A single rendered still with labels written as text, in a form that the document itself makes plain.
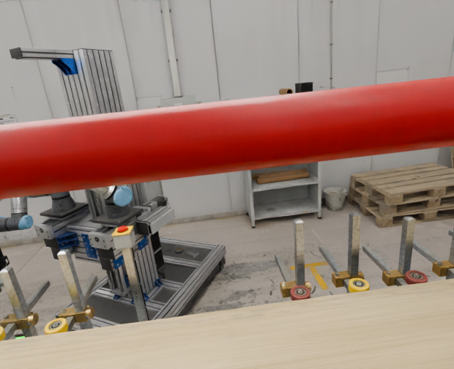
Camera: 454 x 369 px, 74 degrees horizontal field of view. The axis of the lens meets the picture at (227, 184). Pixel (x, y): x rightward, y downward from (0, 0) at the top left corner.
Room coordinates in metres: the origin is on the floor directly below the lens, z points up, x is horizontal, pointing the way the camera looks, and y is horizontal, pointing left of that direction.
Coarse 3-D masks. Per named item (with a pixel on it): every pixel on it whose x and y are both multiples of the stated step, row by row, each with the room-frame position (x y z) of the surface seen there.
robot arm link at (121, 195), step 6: (114, 186) 1.61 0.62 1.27; (120, 186) 1.63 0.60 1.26; (96, 192) 1.58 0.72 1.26; (102, 192) 1.58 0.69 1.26; (108, 192) 1.58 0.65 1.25; (114, 192) 1.59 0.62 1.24; (120, 192) 1.60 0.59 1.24; (126, 192) 1.62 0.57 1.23; (132, 192) 1.65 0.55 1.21; (108, 198) 1.59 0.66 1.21; (114, 198) 1.58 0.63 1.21; (120, 198) 1.60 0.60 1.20; (126, 198) 1.62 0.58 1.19; (132, 198) 1.65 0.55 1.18; (120, 204) 1.59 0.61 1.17; (126, 204) 1.63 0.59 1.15
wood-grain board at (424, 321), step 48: (384, 288) 1.01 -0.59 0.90; (432, 288) 0.98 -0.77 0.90; (48, 336) 0.94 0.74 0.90; (96, 336) 0.91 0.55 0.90; (144, 336) 0.89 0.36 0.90; (192, 336) 0.87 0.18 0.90; (240, 336) 0.84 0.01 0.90; (288, 336) 0.82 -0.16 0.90; (336, 336) 0.80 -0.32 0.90; (384, 336) 0.78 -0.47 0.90; (432, 336) 0.76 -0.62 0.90
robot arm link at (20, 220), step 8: (16, 200) 1.54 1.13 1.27; (24, 200) 1.56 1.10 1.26; (16, 208) 1.52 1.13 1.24; (24, 208) 1.54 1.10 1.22; (16, 216) 1.50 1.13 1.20; (24, 216) 1.51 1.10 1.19; (8, 224) 1.48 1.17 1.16; (16, 224) 1.48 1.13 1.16; (24, 224) 1.48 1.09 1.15; (32, 224) 1.53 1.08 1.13
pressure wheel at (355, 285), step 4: (352, 280) 1.07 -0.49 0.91; (356, 280) 1.07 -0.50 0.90; (360, 280) 1.07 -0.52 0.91; (364, 280) 1.06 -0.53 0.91; (352, 284) 1.05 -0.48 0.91; (356, 284) 1.05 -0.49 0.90; (360, 284) 1.04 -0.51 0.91; (364, 284) 1.04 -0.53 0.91; (368, 284) 1.04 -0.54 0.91; (352, 288) 1.03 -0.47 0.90; (356, 288) 1.02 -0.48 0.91; (360, 288) 1.01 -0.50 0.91; (364, 288) 1.01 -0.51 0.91; (368, 288) 1.02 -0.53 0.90; (352, 292) 1.03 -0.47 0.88
